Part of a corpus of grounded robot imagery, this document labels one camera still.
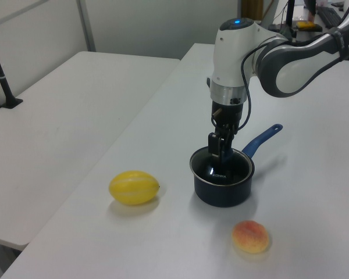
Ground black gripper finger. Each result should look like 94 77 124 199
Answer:
208 123 223 158
220 125 238 159

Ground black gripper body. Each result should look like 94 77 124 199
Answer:
211 98 247 130

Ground dark blue saucepan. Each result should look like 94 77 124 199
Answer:
188 124 283 208

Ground yellow toy melon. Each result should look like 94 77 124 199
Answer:
109 170 161 206

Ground orange toy peach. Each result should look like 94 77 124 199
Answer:
232 220 270 255

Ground black monitor stand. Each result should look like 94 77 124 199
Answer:
284 0 298 38

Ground yellow box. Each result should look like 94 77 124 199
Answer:
296 20 322 31

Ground black keyboard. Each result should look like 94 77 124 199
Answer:
318 7 346 28

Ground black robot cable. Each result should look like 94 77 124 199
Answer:
234 34 289 131

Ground black strap on arm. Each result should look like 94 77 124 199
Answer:
329 26 349 62

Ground black camera stand pole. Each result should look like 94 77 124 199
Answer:
0 28 24 110

